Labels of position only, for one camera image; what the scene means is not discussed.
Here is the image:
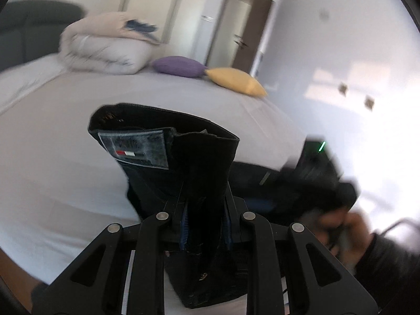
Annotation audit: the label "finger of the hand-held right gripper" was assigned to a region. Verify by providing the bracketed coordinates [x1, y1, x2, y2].
[244, 197, 276, 214]

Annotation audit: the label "person's right forearm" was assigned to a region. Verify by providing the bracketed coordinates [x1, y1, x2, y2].
[353, 233, 420, 315]

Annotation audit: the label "white pillow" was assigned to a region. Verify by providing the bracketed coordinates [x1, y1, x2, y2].
[0, 54, 66, 112]

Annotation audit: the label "white wardrobe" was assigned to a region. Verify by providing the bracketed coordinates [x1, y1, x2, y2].
[116, 0, 230, 66]

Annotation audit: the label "folded beige duvet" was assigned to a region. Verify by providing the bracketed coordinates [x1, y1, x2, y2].
[58, 11, 161, 74]

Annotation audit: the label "blue folded cloth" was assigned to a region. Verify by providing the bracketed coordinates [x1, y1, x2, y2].
[124, 19, 159, 35]

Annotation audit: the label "person's right hand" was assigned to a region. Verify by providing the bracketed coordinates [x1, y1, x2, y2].
[317, 208, 373, 266]

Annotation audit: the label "black denim pants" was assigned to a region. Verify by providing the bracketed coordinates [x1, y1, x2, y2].
[88, 103, 296, 309]

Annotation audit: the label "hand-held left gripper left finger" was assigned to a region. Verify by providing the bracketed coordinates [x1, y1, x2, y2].
[31, 184, 190, 315]

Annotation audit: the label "yellow cushion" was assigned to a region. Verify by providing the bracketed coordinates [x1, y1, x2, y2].
[205, 67, 268, 97]

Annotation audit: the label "purple cushion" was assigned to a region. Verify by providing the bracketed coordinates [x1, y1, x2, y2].
[153, 56, 208, 78]

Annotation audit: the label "grey padded headboard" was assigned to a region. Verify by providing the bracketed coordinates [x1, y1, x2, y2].
[0, 0, 84, 71]

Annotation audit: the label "brown wooden door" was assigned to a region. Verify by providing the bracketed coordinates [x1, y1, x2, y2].
[231, 0, 274, 76]

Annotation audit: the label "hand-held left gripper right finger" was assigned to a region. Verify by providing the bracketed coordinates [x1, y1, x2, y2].
[225, 192, 379, 315]

